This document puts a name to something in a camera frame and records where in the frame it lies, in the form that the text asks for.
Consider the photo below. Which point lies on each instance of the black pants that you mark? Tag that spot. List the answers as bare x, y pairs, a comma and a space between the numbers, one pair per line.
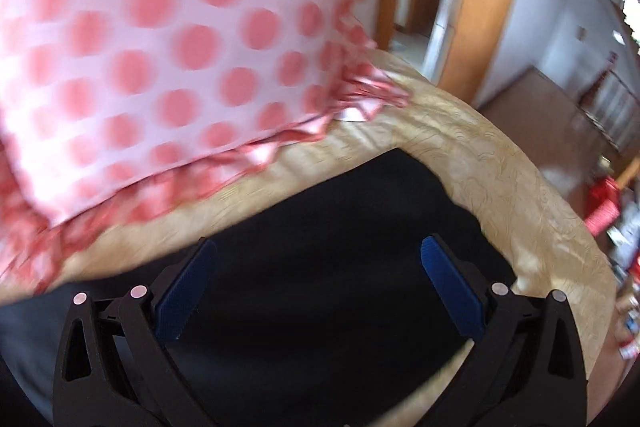
318, 311

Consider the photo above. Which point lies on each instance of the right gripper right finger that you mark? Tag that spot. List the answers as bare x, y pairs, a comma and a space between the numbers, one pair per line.
526, 366

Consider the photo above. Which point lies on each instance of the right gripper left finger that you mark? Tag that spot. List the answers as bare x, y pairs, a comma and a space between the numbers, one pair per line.
112, 367

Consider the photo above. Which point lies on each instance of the red gift bag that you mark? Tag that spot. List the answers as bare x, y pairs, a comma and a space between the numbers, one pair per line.
602, 205

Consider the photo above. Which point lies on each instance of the pink polka dot pillow right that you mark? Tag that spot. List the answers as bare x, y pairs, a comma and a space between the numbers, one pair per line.
120, 111

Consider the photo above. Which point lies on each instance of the yellow patterned bed cover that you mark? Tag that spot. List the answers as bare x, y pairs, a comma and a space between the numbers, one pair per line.
546, 243

